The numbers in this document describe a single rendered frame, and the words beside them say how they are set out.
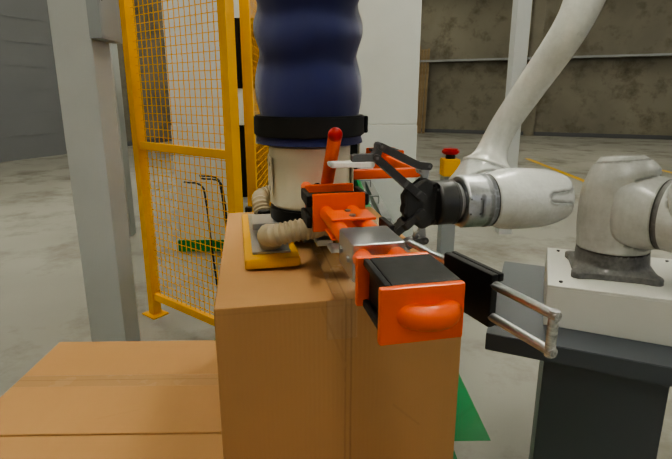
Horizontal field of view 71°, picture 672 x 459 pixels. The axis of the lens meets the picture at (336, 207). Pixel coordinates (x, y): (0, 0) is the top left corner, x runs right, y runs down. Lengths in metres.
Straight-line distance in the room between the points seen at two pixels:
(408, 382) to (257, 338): 0.27
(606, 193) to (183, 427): 1.06
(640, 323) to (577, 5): 0.65
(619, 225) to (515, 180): 0.42
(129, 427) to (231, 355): 0.50
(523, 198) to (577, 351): 0.41
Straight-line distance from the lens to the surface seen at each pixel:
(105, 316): 2.46
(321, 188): 0.79
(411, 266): 0.44
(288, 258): 0.86
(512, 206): 0.81
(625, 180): 1.19
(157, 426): 1.21
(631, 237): 1.20
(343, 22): 0.92
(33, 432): 1.30
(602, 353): 1.12
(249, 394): 0.81
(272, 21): 0.93
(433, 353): 0.84
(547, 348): 0.41
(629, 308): 1.18
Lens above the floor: 1.25
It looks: 13 degrees down
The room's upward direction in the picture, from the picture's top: straight up
